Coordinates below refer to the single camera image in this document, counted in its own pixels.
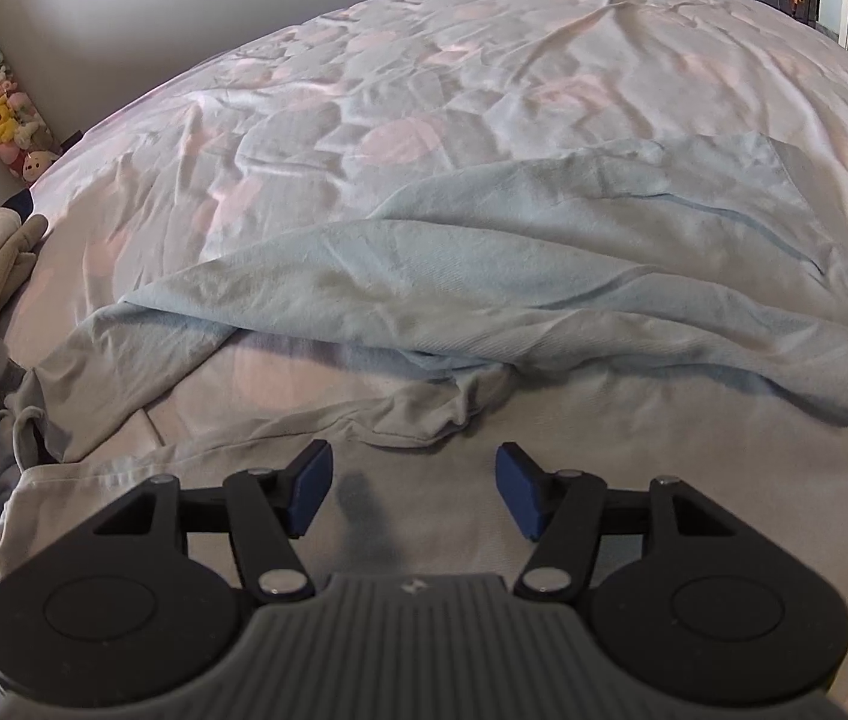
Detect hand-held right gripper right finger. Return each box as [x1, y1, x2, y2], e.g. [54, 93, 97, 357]
[495, 444, 744, 603]

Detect pink patterned bedsheet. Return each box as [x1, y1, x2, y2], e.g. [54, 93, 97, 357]
[0, 0, 848, 720]

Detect light blue garment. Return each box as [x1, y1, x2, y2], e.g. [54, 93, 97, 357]
[0, 131, 848, 466]

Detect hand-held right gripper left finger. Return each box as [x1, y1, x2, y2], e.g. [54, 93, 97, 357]
[89, 441, 335, 605]

